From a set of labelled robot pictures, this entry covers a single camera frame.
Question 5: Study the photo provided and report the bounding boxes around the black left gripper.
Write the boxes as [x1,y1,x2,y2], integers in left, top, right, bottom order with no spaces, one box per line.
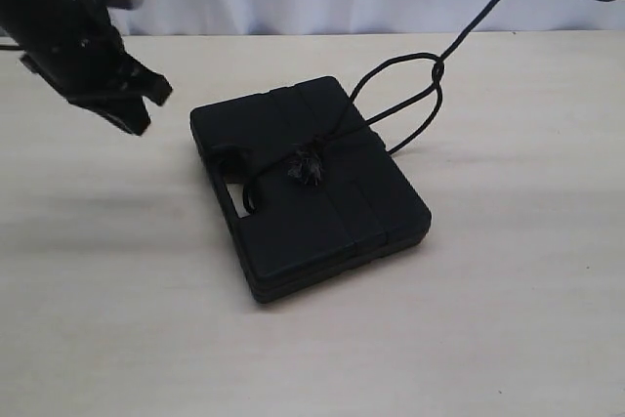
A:
[19,0,173,136]

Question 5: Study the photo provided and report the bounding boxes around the black plastic carrying case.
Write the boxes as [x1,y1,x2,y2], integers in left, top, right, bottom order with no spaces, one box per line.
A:
[189,76,432,304]

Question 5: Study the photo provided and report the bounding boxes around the black braided rope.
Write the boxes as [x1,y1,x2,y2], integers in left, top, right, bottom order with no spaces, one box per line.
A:
[214,0,519,216]

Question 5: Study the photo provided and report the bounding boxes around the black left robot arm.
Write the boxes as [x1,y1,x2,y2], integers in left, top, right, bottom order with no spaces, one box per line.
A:
[1,0,172,136]

